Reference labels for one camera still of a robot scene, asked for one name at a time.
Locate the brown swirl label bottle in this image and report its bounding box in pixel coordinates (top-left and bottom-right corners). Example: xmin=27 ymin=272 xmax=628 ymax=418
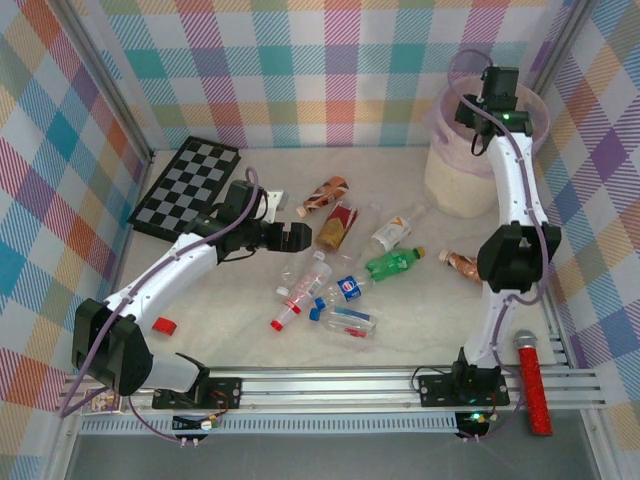
xmin=297 ymin=175 xmax=350 ymax=216

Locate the left controller board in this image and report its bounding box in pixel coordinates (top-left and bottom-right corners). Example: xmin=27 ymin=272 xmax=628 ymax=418
xmin=171 ymin=413 xmax=224 ymax=434

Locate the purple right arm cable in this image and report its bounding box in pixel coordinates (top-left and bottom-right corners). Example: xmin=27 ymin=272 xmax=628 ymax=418
xmin=447 ymin=48 xmax=551 ymax=444

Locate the black and grey chessboard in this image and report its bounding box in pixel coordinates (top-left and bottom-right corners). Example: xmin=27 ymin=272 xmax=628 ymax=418
xmin=128 ymin=135 xmax=242 ymax=247

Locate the right controller board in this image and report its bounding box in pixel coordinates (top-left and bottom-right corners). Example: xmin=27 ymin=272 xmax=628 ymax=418
xmin=455 ymin=410 xmax=494 ymax=439

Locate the aluminium mounting rail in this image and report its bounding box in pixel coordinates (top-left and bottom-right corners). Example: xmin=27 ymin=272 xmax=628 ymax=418
xmin=53 ymin=366 xmax=607 ymax=417

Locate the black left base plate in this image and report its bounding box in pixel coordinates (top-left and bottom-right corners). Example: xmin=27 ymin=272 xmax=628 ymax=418
xmin=151 ymin=375 xmax=244 ymax=411

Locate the playing card box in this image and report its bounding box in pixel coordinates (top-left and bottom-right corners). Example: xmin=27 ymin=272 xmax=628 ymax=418
xmin=79 ymin=389 xmax=122 ymax=415

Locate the clear bottle with red cap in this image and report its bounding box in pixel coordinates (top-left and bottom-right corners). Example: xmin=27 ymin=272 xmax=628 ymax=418
xmin=269 ymin=259 xmax=334 ymax=332

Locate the red tape roll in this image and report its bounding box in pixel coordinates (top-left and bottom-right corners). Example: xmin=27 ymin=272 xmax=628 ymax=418
xmin=151 ymin=316 xmax=178 ymax=339

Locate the beige waste bin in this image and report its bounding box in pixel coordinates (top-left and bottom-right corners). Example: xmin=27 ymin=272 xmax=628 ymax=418
xmin=422 ymin=72 xmax=549 ymax=219

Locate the white label bottle orange mark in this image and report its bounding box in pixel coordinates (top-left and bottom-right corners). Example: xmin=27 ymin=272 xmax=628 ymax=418
xmin=368 ymin=204 xmax=429 ymax=254

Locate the white slotted cable duct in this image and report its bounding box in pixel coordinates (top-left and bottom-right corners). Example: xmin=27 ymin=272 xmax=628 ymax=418
xmin=78 ymin=415 xmax=460 ymax=435

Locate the red and gold label bottle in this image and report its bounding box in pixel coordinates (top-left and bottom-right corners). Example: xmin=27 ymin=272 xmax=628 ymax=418
xmin=313 ymin=199 xmax=360 ymax=251

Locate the Pepsi bottle with blue cap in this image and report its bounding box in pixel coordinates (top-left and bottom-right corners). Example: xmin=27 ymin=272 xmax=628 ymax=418
xmin=313 ymin=272 xmax=377 ymax=312

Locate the copper orange label bottle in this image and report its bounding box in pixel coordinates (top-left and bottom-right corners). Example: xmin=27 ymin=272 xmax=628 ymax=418
xmin=438 ymin=248 xmax=486 ymax=285

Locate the green plastic bottle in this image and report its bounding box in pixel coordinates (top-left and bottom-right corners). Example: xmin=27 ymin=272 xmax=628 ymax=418
xmin=363 ymin=245 xmax=428 ymax=285

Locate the blue cap bottle striped label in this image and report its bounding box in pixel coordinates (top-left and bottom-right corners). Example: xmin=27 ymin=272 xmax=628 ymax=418
xmin=308 ymin=307 xmax=380 ymax=341

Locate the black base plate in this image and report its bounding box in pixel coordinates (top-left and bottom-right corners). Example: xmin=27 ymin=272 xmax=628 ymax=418
xmin=151 ymin=375 xmax=244 ymax=411
xmin=416 ymin=373 xmax=512 ymax=409

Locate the aluminium frame post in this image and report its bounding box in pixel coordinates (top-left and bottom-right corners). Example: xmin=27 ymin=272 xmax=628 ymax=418
xmin=59 ymin=0 xmax=154 ymax=164
xmin=519 ymin=0 xmax=596 ymax=131

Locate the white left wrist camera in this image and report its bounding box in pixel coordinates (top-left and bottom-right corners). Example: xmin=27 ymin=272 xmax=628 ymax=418
xmin=259 ymin=188 xmax=291 ymax=224

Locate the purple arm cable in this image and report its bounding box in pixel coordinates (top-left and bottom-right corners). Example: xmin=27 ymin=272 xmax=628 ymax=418
xmin=447 ymin=48 xmax=551 ymax=444
xmin=59 ymin=167 xmax=261 ymax=444

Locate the purple bin liner bag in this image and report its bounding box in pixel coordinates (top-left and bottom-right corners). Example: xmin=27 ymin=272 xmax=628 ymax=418
xmin=422 ymin=74 xmax=549 ymax=179

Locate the controller board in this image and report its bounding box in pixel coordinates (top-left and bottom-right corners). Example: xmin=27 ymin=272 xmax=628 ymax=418
xmin=171 ymin=413 xmax=224 ymax=434
xmin=455 ymin=410 xmax=494 ymax=439

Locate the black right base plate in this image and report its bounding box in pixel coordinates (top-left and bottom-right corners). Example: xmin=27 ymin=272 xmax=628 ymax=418
xmin=416 ymin=373 xmax=512 ymax=409

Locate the red glitter microphone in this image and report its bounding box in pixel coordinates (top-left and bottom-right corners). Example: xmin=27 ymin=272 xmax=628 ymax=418
xmin=513 ymin=329 xmax=555 ymax=437

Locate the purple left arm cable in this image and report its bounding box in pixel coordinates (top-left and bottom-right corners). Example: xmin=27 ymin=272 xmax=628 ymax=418
xmin=59 ymin=167 xmax=261 ymax=444

